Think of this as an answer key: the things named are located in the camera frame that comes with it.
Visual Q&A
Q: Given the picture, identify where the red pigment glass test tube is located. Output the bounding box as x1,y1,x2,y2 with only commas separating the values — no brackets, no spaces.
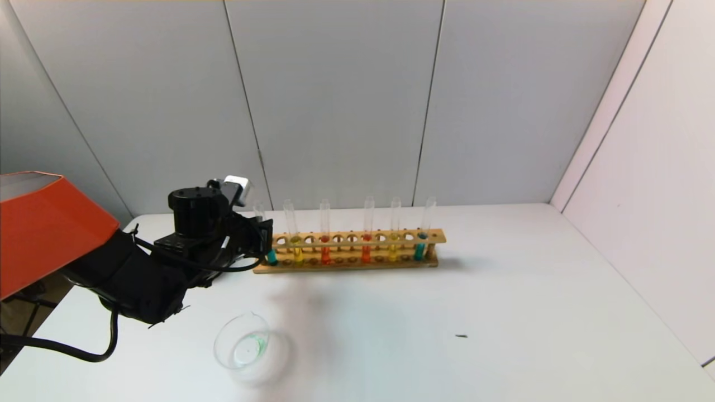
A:
361,195,375,264
320,199,332,265

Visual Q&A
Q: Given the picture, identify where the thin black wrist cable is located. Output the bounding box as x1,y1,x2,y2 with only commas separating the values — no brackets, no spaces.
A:
131,223,268,274

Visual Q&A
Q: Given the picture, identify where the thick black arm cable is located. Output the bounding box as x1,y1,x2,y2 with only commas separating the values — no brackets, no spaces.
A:
0,309,120,363

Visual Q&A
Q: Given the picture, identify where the wooden test tube rack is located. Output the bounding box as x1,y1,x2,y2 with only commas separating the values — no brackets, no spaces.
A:
252,228,447,274

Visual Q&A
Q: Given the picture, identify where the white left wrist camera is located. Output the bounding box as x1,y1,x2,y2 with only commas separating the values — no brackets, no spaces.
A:
222,175,253,208

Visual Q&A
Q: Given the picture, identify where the yellow pigment glass test tube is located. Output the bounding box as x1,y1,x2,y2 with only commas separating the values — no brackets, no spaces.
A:
388,197,402,263
283,199,305,266

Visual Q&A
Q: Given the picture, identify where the clear glass dish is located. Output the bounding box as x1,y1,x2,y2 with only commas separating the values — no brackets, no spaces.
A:
213,312,273,371

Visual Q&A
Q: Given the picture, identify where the blue pigment glass test tube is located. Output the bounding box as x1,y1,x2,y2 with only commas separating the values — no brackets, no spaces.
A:
413,196,437,262
254,202,279,266

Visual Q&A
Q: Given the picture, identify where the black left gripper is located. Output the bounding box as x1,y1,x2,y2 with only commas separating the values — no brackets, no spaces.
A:
234,218,274,258

